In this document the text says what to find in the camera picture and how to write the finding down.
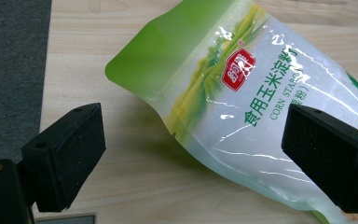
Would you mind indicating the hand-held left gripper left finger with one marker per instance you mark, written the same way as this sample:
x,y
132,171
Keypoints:
x,y
60,161

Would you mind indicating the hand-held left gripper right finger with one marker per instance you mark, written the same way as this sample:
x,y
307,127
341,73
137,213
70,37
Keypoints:
x,y
329,152

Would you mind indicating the green and white starch bag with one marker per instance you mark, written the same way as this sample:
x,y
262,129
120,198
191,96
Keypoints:
x,y
217,102

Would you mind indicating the grey carpet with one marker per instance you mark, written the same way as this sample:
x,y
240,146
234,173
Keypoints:
x,y
12,74

